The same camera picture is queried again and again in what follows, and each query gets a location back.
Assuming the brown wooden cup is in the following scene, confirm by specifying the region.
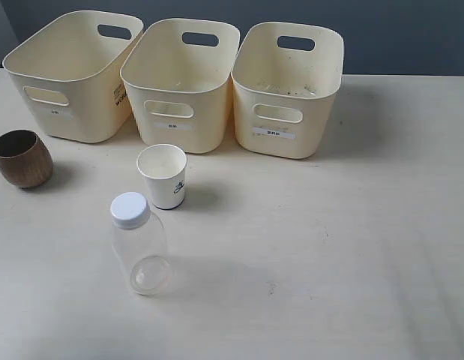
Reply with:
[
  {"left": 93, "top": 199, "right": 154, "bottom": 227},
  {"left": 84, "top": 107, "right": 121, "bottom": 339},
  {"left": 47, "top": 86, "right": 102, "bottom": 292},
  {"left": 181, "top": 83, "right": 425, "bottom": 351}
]
[{"left": 0, "top": 130, "right": 53, "bottom": 188}]

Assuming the right cream plastic bin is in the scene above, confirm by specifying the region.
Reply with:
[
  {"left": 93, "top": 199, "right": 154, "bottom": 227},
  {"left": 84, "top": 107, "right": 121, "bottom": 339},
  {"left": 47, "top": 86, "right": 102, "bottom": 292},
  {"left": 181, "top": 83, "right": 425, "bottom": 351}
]
[{"left": 231, "top": 22, "right": 345, "bottom": 159}]

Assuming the middle cream plastic bin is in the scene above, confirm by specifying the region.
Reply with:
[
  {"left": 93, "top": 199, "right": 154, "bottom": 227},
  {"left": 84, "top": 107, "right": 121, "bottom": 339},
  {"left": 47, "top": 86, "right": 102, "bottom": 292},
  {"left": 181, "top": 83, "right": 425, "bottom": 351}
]
[{"left": 120, "top": 18, "right": 240, "bottom": 154}]

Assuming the cream plastic bin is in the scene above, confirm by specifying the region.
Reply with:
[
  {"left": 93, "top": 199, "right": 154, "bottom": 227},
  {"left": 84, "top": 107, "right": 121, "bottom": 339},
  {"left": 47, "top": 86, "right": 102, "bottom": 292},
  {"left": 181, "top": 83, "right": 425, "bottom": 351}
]
[
  {"left": 2, "top": 10, "right": 144, "bottom": 143},
  {"left": 120, "top": 18, "right": 240, "bottom": 154},
  {"left": 231, "top": 22, "right": 345, "bottom": 159}
]

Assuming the white paper cup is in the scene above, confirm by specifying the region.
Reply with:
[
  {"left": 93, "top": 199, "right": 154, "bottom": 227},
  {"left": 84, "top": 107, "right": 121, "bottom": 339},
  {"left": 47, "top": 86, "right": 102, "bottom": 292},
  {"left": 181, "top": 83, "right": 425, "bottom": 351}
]
[{"left": 136, "top": 144, "right": 187, "bottom": 210}]

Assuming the clear bottle white cap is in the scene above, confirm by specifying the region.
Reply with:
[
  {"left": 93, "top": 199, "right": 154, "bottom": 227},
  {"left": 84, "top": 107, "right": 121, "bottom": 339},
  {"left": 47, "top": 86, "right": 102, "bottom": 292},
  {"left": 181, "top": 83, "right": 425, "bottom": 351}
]
[{"left": 109, "top": 192, "right": 171, "bottom": 296}]

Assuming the left cream plastic bin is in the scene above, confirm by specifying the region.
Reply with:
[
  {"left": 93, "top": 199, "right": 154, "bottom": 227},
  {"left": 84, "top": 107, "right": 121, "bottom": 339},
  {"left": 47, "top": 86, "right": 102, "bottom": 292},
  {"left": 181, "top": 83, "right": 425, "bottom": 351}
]
[{"left": 2, "top": 10, "right": 144, "bottom": 143}]

